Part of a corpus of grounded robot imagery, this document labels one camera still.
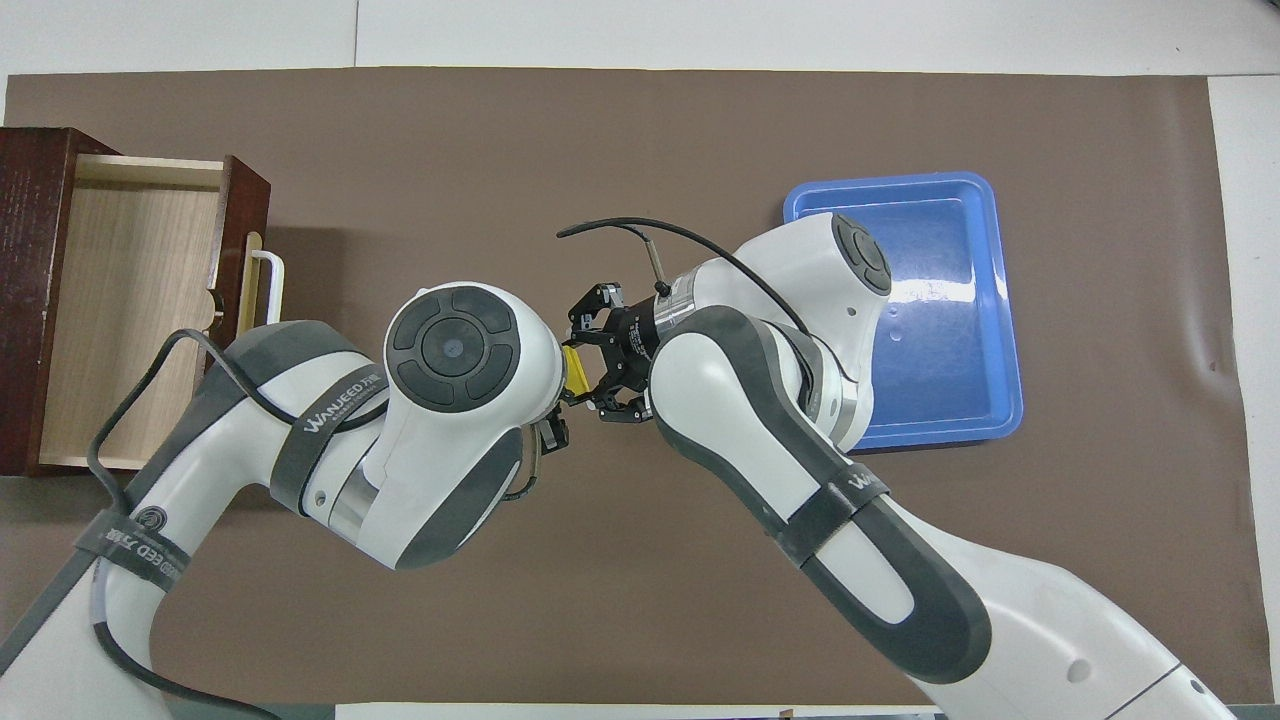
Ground white drawer handle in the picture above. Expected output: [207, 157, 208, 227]
[246, 249, 287, 329]

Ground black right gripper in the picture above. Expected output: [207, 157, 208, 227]
[540, 282, 668, 454]

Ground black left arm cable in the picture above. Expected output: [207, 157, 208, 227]
[0, 327, 393, 720]

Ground blue plastic tray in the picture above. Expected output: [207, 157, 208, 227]
[783, 171, 1025, 452]

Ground brown table mat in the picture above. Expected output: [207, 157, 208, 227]
[0, 67, 1276, 706]

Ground wooden drawer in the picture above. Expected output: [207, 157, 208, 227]
[36, 152, 287, 473]

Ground yellow cube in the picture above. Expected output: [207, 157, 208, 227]
[561, 344, 593, 403]

